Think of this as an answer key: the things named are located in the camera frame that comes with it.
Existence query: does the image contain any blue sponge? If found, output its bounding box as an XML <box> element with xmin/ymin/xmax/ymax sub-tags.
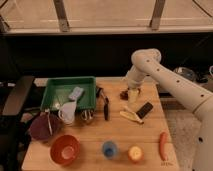
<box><xmin>68</xmin><ymin>87</ymin><xmax>84</xmax><ymax>101</ymax></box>

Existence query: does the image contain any orange plastic bowl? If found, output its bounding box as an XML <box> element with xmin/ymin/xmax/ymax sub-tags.
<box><xmin>50</xmin><ymin>135</ymin><xmax>80</xmax><ymax>166</ymax></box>

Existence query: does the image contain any banana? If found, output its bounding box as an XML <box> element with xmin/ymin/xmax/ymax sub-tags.
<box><xmin>120</xmin><ymin>106</ymin><xmax>143</xmax><ymax>124</ymax></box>

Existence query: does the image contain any metal bowl in background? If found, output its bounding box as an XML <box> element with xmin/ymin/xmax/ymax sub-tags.
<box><xmin>174</xmin><ymin>67</ymin><xmax>196</xmax><ymax>82</ymax></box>

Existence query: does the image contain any blue plastic cup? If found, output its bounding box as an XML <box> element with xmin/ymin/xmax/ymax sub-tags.
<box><xmin>102</xmin><ymin>141</ymin><xmax>118</xmax><ymax>159</ymax></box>

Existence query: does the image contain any black chair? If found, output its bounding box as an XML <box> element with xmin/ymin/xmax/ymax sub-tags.
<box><xmin>0</xmin><ymin>76</ymin><xmax>35</xmax><ymax>171</ymax></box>

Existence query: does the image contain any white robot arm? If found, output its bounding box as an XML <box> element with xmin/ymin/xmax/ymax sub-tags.
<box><xmin>126</xmin><ymin>49</ymin><xmax>213</xmax><ymax>171</ymax></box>

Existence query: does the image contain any black rectangular block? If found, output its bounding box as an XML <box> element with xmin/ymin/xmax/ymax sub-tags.
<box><xmin>136</xmin><ymin>102</ymin><xmax>153</xmax><ymax>119</ymax></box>

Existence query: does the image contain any bunch of red grapes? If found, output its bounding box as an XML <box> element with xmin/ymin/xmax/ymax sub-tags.
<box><xmin>120</xmin><ymin>90</ymin><xmax>128</xmax><ymax>100</ymax></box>

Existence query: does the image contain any dark purple bowl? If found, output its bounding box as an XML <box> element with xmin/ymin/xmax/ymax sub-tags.
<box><xmin>29</xmin><ymin>114</ymin><xmax>62</xmax><ymax>142</ymax></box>

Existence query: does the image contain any silver fork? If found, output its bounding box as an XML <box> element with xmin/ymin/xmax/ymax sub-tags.
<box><xmin>45</xmin><ymin>109</ymin><xmax>53</xmax><ymax>135</ymax></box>

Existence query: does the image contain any orange carrot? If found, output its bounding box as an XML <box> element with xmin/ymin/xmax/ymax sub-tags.
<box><xmin>159</xmin><ymin>132</ymin><xmax>168</xmax><ymax>161</ymax></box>

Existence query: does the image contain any yellow red apple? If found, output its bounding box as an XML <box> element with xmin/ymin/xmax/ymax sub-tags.
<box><xmin>128</xmin><ymin>146</ymin><xmax>143</xmax><ymax>163</ymax></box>

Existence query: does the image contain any small metal cup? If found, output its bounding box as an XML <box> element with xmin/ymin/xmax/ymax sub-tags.
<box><xmin>81</xmin><ymin>110</ymin><xmax>94</xmax><ymax>124</ymax></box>

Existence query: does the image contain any green plastic tray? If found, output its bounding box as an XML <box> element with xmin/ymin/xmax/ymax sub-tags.
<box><xmin>40</xmin><ymin>76</ymin><xmax>96</xmax><ymax>111</ymax></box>

